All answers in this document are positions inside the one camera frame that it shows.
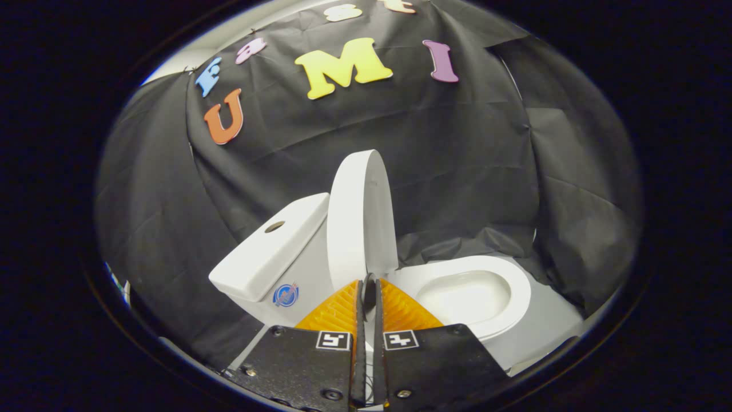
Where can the white toilet seat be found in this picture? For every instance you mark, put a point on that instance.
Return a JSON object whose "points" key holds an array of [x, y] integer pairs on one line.
{"points": [[517, 292]]}

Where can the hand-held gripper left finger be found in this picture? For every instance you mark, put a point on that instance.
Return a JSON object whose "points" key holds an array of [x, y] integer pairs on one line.
{"points": [[303, 366]]}

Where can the white toilet lid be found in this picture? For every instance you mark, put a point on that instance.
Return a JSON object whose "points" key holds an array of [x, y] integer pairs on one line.
{"points": [[357, 223]]}

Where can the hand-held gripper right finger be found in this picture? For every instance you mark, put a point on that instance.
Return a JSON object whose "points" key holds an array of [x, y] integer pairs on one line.
{"points": [[440, 363]]}

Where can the white ceramic toilet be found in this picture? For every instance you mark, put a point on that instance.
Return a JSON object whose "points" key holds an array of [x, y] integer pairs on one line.
{"points": [[269, 257]]}

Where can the black backdrop cloth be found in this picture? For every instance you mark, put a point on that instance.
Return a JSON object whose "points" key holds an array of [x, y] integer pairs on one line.
{"points": [[457, 171]]}

